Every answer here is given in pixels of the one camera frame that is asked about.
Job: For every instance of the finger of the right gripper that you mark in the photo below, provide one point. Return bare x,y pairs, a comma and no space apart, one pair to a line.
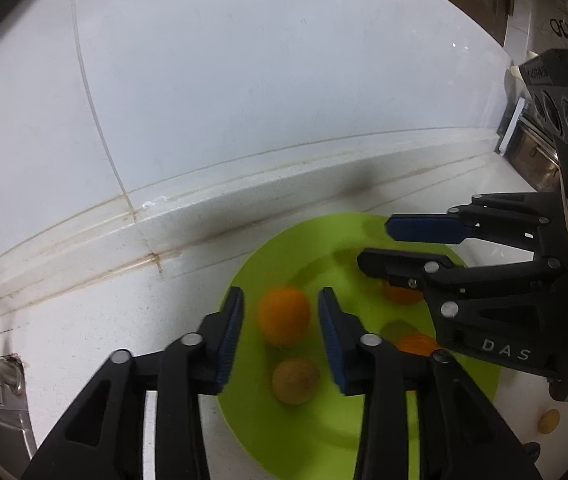
528,221
438,276

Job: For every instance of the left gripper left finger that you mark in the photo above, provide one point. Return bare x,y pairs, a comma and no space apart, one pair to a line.
100,435

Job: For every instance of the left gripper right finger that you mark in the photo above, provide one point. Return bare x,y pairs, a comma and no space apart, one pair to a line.
461,435

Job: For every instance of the small yellow-orange fruit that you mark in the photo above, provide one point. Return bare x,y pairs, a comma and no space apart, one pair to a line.
549,421

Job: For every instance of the orange tangerine near rim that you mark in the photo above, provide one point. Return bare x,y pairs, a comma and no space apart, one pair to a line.
401,295

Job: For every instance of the steel cooking pot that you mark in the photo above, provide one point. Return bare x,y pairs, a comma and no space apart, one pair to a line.
531,153

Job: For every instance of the orange tangerine front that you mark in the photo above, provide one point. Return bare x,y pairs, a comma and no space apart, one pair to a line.
418,344

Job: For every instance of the green fruit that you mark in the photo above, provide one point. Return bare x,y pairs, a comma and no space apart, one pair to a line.
394,330

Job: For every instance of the white knife rack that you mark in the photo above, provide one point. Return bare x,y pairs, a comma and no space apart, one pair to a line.
508,126

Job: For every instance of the yellowish orange fruit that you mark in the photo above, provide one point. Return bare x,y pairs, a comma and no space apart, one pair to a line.
294,381

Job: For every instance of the black scissors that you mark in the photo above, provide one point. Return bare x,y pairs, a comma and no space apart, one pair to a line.
559,27

